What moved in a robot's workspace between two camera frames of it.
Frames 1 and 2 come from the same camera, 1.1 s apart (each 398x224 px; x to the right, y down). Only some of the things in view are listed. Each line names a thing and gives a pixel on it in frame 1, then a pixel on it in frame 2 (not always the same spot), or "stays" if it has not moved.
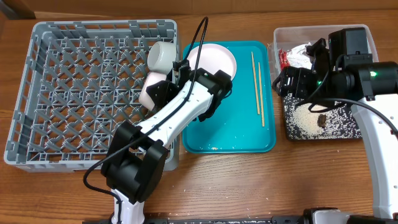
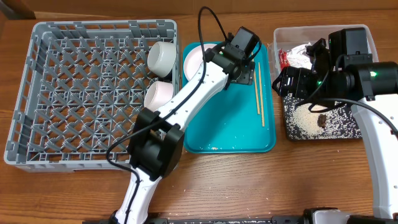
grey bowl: (161, 56) stays
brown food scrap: (321, 120) stays
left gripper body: (160, 92) -> (243, 77)
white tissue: (298, 57) stays
